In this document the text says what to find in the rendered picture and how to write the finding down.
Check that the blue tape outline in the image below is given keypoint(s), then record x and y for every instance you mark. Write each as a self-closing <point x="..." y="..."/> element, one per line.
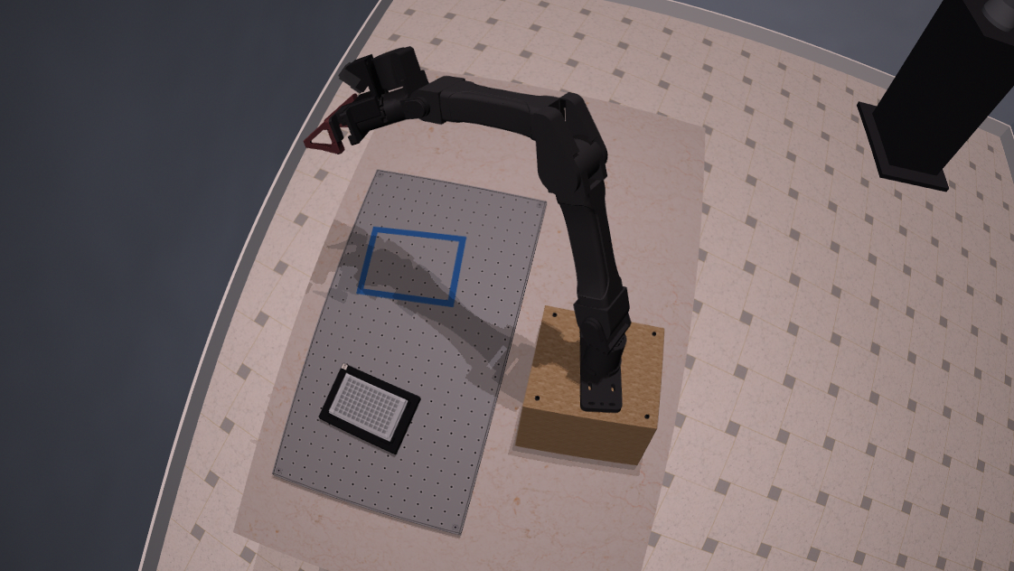
<point x="412" y="298"/>

